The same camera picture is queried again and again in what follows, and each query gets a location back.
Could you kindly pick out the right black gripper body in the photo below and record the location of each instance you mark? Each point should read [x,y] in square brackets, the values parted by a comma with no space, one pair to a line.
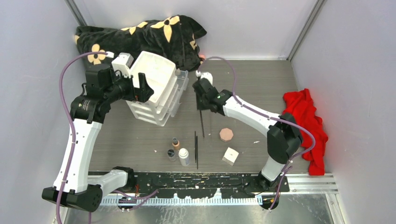
[201,103]

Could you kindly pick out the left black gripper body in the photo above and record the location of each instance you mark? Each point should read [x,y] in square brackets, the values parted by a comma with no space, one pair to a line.
[123,88]

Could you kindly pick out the thick black makeup pencil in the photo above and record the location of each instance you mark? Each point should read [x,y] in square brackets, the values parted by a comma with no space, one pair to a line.
[202,124]

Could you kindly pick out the white plastic drawer organizer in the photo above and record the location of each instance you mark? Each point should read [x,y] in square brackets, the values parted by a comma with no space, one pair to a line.
[161,78]

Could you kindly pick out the clear plastic drawer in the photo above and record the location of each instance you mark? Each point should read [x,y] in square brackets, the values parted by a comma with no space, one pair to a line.
[180,86]

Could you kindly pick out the short black makeup pencil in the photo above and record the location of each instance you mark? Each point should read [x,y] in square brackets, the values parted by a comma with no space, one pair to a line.
[197,155]

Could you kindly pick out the tan foundation bottle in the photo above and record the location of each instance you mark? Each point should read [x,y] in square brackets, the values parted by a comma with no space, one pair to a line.
[176,143]

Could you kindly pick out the white plastic bottle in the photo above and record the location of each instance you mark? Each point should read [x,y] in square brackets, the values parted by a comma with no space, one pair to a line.
[183,155]

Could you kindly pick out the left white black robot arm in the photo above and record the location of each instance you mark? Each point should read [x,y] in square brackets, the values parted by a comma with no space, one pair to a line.
[103,86]

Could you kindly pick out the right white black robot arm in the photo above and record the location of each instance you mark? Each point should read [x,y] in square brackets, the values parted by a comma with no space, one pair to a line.
[283,138]

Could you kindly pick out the pink octagonal compact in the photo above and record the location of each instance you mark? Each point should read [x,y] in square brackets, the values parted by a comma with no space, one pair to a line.
[226,134]

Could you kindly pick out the white cube box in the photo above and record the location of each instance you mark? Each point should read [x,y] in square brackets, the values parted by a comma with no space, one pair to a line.
[230,156]

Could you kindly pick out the black floral plush blanket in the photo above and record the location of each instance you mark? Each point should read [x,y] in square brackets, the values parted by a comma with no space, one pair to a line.
[173,38]

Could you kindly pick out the clear jar black lid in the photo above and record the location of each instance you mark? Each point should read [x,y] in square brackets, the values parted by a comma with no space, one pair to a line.
[171,155]

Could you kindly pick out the small green circuit board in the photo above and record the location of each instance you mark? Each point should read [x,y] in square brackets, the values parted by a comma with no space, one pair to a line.
[127,200]

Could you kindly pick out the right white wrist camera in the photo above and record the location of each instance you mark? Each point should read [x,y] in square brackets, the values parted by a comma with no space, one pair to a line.
[205,75]

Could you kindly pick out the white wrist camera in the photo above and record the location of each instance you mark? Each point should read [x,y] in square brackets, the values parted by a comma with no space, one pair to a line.
[205,75]
[122,65]

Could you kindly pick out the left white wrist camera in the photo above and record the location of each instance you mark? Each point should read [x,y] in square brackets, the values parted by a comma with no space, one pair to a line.
[122,65]

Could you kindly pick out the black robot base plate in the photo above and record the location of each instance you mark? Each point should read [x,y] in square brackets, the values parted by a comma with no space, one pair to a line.
[203,185]

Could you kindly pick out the aluminium frame rail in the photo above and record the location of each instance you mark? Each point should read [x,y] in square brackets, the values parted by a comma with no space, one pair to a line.
[299,184]

